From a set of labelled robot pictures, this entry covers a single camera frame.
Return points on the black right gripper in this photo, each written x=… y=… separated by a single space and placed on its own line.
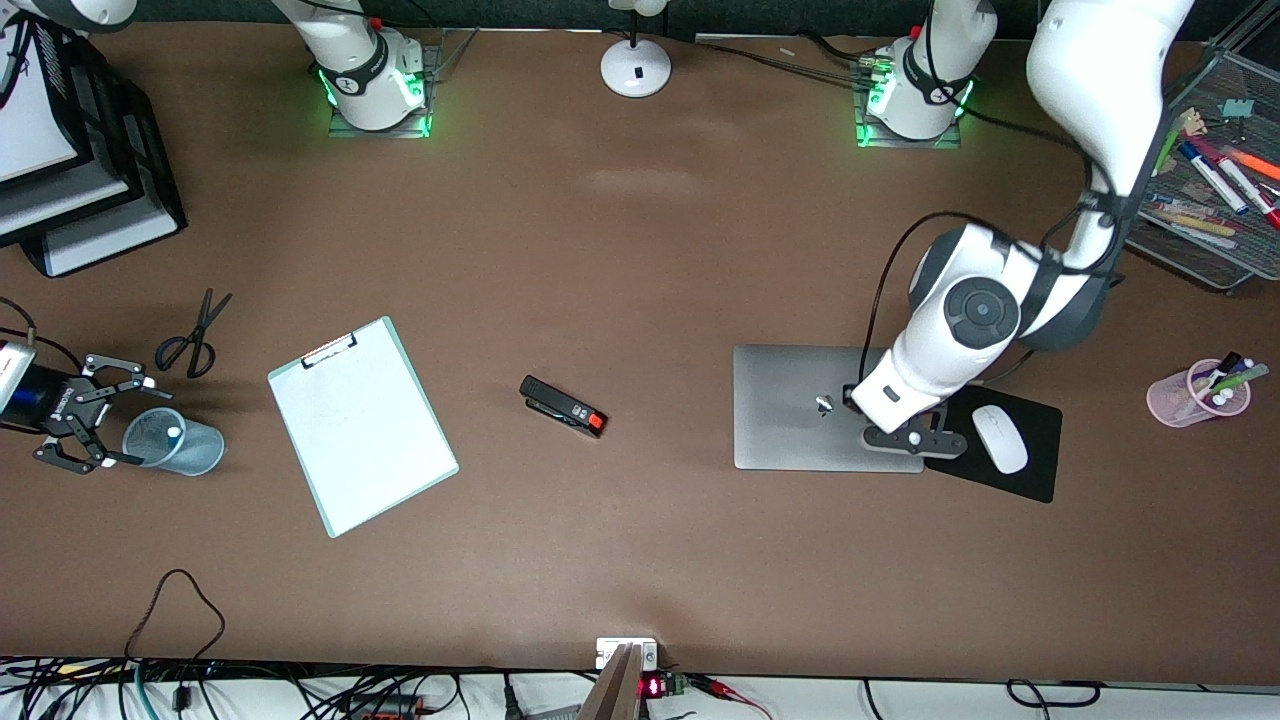
x=57 y=403

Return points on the silver laptop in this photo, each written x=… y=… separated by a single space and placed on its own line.
x=790 y=420

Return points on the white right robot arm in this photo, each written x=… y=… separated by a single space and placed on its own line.
x=365 y=60

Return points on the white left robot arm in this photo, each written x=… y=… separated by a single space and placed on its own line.
x=1100 y=70

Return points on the black capped white marker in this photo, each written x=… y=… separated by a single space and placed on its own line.
x=1231 y=359

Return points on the yellow marker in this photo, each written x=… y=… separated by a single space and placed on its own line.
x=1200 y=224

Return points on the purple marker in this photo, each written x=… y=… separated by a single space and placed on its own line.
x=1240 y=370

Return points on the blue capped white marker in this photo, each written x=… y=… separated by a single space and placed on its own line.
x=1215 y=180

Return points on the red capped white marker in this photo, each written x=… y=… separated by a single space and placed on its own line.
x=1245 y=185

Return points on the blue mesh pen cup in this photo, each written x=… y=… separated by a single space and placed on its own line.
x=200 y=452

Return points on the black scissors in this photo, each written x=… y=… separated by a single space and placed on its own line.
x=203 y=330

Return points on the white computer mouse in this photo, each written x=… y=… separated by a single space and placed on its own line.
x=1000 y=440

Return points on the black mouse pad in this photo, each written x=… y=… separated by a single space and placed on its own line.
x=1040 y=470

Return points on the mint green clipboard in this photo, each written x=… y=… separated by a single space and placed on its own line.
x=328 y=352

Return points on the black stacked document tray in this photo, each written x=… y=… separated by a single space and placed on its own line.
x=120 y=130

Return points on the white paper sheet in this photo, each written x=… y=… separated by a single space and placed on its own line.
x=380 y=450

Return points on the white paper stack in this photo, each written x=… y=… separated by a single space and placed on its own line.
x=35 y=130

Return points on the black stapler red tip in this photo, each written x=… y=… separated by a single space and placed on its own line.
x=560 y=405

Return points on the pink mesh pen cup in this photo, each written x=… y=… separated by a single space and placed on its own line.
x=1175 y=400

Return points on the white socket box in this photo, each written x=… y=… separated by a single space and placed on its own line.
x=610 y=650

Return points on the red LED circuit board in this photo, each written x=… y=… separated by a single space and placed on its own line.
x=652 y=687

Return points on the grey metal mesh tray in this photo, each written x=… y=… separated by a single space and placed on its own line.
x=1200 y=255

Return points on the white lamp base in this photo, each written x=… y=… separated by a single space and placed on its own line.
x=636 y=68

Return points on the orange highlighter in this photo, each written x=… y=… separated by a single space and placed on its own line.
x=1260 y=163

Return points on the teal clip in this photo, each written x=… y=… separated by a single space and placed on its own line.
x=1238 y=108

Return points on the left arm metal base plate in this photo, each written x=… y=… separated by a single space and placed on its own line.
x=910 y=143

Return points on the brown camera post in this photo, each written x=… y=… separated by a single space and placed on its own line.
x=612 y=695

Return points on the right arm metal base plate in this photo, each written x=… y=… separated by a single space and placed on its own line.
x=380 y=132

